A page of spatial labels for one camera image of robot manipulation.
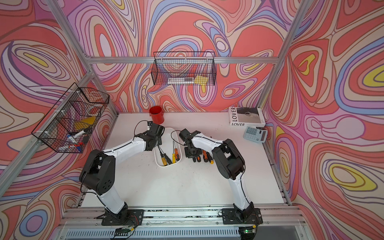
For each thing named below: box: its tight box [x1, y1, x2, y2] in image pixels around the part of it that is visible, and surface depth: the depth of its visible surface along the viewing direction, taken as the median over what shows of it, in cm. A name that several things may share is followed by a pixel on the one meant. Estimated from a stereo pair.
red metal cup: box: [149, 106, 165, 125], surface depth 110 cm
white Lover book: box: [228, 107, 266, 127], surface depth 114 cm
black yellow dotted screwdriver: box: [206, 151, 214, 165], surface depth 95 cm
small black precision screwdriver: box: [157, 145, 168, 166], surface depth 93 cm
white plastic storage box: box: [153, 127, 183, 167], surface depth 95 cm
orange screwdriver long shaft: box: [202, 149, 209, 163], surface depth 95 cm
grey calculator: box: [243, 126, 268, 143], surface depth 106 cm
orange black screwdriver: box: [174, 140, 180, 161], surface depth 95 cm
